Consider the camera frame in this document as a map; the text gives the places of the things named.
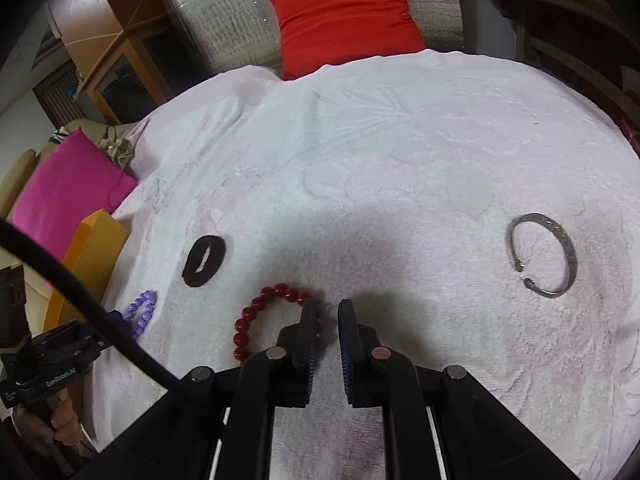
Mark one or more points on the orange cardboard box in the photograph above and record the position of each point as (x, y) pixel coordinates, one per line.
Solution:
(95, 250)

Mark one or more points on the person's left hand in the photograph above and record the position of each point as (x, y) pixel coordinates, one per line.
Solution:
(62, 417)

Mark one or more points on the brown wooden door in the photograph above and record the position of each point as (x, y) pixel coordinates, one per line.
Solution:
(55, 92)

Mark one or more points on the pale pink towel blanket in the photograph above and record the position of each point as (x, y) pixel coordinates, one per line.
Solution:
(400, 160)

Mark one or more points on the red cushion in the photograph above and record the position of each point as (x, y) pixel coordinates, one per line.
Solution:
(345, 20)

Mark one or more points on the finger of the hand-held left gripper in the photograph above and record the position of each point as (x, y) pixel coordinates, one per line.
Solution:
(114, 316)

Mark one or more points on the silver metal bangle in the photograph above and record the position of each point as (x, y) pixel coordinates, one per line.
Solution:
(569, 255)

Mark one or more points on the silver foil mat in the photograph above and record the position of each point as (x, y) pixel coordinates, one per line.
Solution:
(225, 10)

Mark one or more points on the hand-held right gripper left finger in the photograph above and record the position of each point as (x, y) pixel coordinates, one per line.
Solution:
(312, 347)

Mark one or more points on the wooden cabinet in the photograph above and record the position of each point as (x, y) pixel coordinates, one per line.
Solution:
(100, 35)

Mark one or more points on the beige sofa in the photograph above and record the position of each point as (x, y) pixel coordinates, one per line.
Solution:
(20, 170)

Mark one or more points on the pink cushion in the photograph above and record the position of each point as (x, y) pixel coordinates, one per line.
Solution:
(70, 185)

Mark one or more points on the beige patterned cloth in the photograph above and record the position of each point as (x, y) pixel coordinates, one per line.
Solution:
(116, 147)

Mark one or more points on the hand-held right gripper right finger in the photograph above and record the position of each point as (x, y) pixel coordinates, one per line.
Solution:
(346, 347)

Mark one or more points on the air conditioner vent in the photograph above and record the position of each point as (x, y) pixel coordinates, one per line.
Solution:
(47, 42)

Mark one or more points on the striped cloth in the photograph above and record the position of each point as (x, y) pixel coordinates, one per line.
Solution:
(60, 136)

